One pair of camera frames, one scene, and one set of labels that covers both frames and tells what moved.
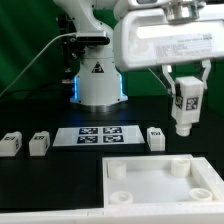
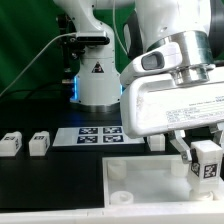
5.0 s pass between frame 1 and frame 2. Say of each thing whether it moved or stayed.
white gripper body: moved
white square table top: stayed
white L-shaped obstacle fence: stayed
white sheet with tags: stayed
